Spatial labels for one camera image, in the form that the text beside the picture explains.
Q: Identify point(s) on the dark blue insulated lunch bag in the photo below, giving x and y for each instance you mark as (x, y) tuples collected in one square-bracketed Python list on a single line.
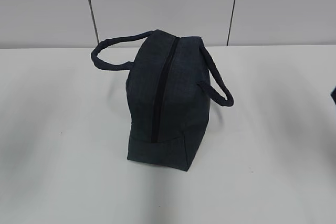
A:
[(170, 86)]

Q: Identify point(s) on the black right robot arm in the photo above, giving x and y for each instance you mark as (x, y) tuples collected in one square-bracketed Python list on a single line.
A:
[(333, 95)]

